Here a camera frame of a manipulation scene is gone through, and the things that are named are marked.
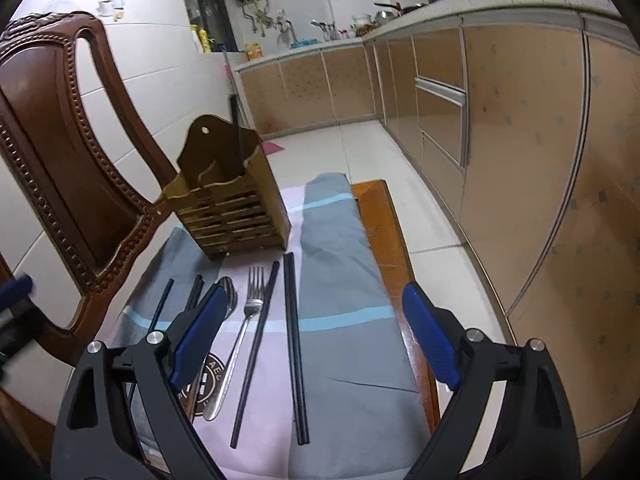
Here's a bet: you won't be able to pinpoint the brown wooden utensil holder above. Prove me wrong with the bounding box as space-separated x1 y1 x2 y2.
163 115 291 258

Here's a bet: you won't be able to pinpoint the silver metal spoon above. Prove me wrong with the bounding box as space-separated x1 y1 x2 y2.
183 276 238 422

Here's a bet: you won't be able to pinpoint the yellow bottle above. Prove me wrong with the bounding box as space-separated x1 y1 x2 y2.
198 27 212 53

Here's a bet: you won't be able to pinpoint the yellow box on counter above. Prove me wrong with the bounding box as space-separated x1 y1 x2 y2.
244 41 264 61

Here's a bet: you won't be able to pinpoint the carved wooden chair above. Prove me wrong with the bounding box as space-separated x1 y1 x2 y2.
0 10 212 461

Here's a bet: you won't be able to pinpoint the silver metal fork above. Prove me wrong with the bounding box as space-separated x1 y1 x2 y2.
203 266 266 422

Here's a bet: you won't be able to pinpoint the beige kitchen cabinets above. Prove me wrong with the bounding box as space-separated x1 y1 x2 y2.
236 0 639 474

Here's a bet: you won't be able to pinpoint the pink dustpan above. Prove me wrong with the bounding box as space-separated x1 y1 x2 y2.
262 141 283 155

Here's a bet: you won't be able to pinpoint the grey pink striped cloth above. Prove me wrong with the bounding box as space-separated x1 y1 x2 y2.
102 171 434 480

